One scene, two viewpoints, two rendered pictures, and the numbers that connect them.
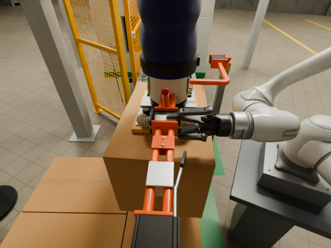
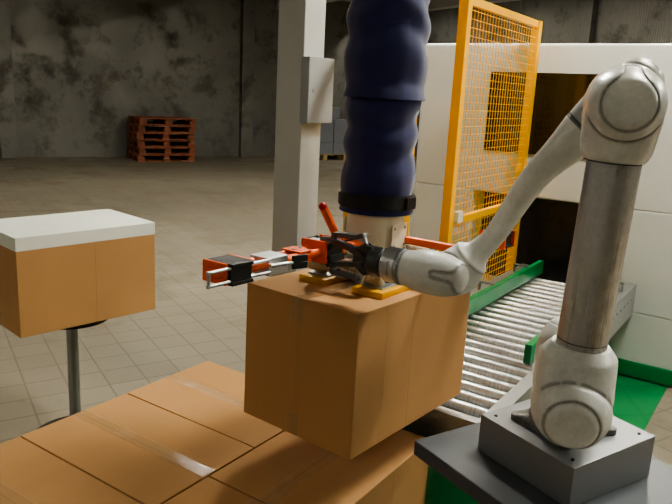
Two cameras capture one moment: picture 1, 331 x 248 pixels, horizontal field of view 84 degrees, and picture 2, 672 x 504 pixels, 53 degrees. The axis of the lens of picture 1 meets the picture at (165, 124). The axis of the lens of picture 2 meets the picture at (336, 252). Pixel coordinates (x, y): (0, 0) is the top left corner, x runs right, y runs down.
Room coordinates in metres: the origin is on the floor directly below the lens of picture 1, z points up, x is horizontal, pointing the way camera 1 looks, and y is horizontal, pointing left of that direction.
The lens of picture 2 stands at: (-1.00, -0.98, 1.60)
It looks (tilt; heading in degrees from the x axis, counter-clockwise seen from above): 13 degrees down; 33
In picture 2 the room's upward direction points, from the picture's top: 3 degrees clockwise
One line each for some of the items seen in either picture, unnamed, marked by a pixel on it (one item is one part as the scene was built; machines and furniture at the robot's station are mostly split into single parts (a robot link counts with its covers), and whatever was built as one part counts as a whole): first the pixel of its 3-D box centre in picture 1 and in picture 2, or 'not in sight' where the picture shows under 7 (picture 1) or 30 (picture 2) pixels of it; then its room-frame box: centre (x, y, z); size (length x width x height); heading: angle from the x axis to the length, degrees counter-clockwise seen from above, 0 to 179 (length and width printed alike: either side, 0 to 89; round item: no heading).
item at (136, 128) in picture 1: (148, 105); (346, 265); (0.72, 0.08, 1.09); 0.34 x 0.10 x 0.05; 177
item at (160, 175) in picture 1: (160, 178); (269, 263); (0.26, 0.01, 1.20); 0.07 x 0.07 x 0.04; 87
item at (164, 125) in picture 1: (165, 121); (323, 248); (0.47, 0.00, 1.20); 0.10 x 0.08 x 0.06; 87
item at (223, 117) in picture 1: (214, 124); (370, 259); (0.45, -0.16, 1.20); 0.09 x 0.07 x 0.08; 89
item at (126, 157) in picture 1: (165, 141); (361, 341); (0.71, 0.00, 0.87); 0.60 x 0.40 x 0.40; 174
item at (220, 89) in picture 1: (215, 110); not in sight; (1.51, -0.51, 0.50); 0.07 x 0.07 x 1.00; 89
